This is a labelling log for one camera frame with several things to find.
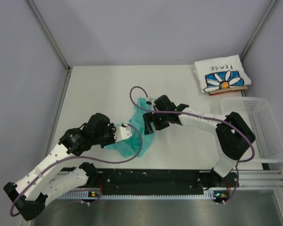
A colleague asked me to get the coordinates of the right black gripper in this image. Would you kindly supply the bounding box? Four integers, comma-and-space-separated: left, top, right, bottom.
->
143, 109, 169, 135

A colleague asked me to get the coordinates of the teal t shirt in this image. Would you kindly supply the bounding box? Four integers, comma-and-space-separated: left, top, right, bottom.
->
105, 106, 155, 158

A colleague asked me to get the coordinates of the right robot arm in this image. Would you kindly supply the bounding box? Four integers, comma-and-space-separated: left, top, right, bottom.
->
143, 95, 256, 186

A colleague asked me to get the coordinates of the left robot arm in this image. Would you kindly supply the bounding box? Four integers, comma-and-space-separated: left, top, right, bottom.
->
3, 113, 131, 221

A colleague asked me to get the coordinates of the folded white daisy t shirt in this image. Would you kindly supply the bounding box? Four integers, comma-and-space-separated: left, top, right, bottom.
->
194, 55, 251, 94

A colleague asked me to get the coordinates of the folded red t shirt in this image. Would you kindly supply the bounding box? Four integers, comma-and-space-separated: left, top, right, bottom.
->
209, 86, 248, 95

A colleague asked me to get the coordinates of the white plastic basket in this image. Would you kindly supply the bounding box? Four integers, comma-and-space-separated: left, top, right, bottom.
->
221, 97, 283, 163

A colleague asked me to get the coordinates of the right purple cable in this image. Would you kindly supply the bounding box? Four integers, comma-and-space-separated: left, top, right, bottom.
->
129, 86, 256, 203

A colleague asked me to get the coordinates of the purple cable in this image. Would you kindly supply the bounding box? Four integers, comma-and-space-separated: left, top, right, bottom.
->
129, 86, 256, 203
9, 124, 143, 217

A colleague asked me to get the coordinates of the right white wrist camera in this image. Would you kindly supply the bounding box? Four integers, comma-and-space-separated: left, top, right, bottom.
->
146, 97, 156, 105

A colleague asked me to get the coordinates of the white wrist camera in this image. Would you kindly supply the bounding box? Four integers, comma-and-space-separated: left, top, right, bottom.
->
146, 97, 156, 105
114, 123, 133, 143

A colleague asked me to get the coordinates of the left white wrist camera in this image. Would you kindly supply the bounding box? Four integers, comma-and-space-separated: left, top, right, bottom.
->
114, 123, 133, 143

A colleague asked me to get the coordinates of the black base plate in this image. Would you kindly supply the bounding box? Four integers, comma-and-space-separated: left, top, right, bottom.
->
87, 169, 237, 195

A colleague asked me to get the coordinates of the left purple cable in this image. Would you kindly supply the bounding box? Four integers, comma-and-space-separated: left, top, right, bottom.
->
9, 124, 143, 217

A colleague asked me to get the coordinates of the light blue cable duct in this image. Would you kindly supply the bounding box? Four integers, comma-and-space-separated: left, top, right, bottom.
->
58, 190, 228, 201

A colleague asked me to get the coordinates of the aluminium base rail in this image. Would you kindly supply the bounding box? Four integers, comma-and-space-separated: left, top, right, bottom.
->
238, 170, 283, 190

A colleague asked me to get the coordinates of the left aluminium frame post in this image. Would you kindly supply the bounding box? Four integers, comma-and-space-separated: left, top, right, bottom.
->
25, 0, 71, 72

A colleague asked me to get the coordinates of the aluminium frame post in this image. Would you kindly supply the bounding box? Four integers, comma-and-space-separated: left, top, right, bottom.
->
25, 0, 71, 72
240, 0, 280, 62

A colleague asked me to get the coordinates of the right aluminium frame post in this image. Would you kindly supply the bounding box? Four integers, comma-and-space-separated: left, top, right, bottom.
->
240, 0, 280, 62

